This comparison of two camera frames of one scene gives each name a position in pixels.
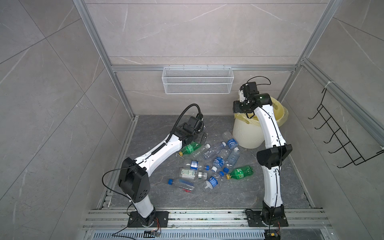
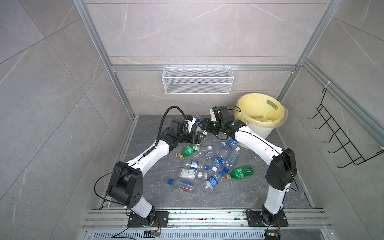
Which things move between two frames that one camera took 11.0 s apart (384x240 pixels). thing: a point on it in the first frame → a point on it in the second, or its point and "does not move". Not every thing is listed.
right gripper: x=236 y=108 → x=206 y=122
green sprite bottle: x=239 y=173 does not move
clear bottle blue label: x=232 y=143 does not move
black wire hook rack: x=337 y=130 does not move
